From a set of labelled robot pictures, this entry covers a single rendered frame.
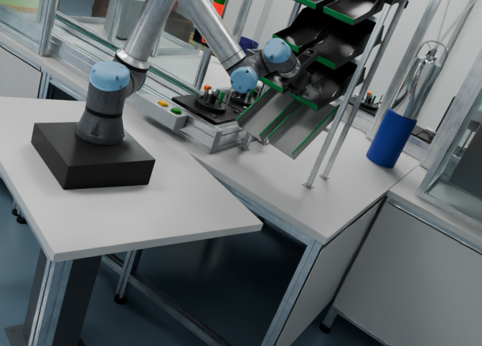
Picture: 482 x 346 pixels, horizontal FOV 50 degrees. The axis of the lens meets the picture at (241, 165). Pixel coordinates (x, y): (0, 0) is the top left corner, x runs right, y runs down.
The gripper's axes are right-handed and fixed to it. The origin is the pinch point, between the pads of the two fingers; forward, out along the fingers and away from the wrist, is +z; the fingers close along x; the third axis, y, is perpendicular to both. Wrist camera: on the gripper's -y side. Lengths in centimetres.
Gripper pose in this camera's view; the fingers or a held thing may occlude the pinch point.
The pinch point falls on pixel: (310, 85)
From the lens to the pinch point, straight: 192.9
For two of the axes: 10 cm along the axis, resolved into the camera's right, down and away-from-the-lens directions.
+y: -5.2, 8.6, 0.0
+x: 7.5, 4.5, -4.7
